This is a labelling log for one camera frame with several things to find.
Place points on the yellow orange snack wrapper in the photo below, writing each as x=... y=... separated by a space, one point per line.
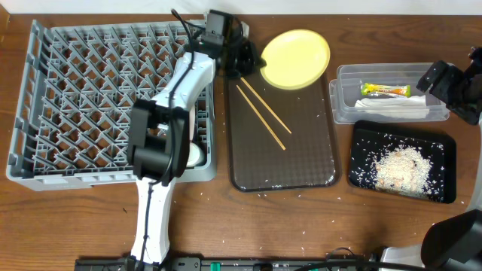
x=385 y=90

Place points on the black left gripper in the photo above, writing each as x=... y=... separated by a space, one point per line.
x=245 y=57

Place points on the yellow round plate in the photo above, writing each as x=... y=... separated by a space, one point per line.
x=295 y=59

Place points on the pile of rice waste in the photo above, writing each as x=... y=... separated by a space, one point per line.
x=403 y=171

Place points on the white plastic cup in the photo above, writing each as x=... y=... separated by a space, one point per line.
x=196 y=156

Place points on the white round bowl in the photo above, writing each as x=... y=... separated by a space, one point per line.
x=192 y=122

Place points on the grey plastic dish rack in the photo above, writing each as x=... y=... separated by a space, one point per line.
x=78 y=86

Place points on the black waste tray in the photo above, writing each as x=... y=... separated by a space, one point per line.
x=372 y=140

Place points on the clear plastic waste bin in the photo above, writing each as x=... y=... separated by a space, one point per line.
x=345 y=91

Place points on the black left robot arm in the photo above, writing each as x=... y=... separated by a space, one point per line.
x=161 y=128

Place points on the white crumpled napkin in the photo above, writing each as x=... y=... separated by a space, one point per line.
x=413 y=107

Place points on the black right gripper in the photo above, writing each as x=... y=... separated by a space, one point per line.
x=440 y=89

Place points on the wooden chopstick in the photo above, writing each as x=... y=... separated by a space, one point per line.
x=260 y=117
x=265 y=104

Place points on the brown serving tray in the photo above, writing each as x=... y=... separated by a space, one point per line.
x=256 y=162

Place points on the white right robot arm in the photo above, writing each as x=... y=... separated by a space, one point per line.
x=453 y=244

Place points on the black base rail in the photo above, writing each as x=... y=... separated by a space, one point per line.
x=196 y=264

